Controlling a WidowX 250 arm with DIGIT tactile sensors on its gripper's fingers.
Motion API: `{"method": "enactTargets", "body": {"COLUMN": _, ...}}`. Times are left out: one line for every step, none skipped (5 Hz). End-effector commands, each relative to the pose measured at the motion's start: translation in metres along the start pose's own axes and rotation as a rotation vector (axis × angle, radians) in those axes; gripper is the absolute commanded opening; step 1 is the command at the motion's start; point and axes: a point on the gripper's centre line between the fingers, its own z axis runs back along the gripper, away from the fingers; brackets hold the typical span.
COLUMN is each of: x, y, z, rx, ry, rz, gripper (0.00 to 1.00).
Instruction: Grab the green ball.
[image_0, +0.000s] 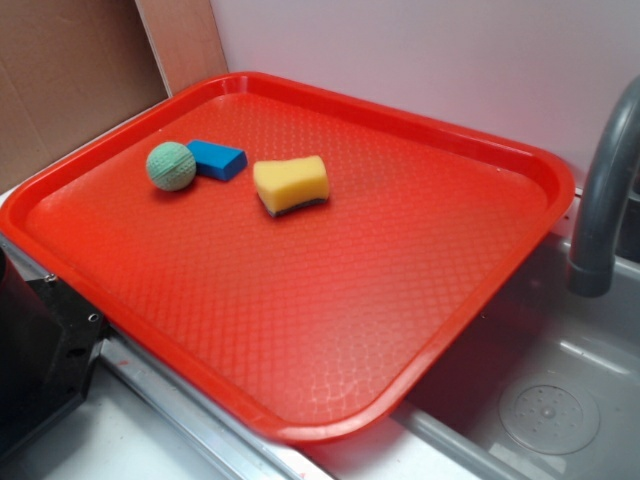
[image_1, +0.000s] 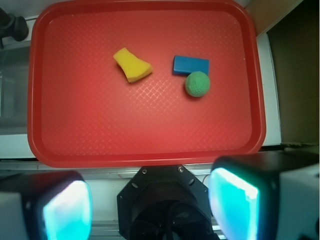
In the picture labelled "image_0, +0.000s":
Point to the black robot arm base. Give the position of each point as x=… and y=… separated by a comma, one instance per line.
x=50, y=338

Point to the green textured ball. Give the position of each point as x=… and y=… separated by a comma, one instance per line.
x=171, y=166

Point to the yellow sponge with dark pad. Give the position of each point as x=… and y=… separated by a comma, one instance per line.
x=287, y=185

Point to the red plastic tray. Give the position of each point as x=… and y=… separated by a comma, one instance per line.
x=315, y=324

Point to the blue rectangular block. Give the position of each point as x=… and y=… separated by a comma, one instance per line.
x=216, y=161

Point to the grey plastic sink basin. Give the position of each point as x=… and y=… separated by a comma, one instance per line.
x=543, y=384

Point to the grey plastic faucet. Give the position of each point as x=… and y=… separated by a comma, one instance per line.
x=607, y=223

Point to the brown cardboard panel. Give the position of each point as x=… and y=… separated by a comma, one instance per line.
x=72, y=70

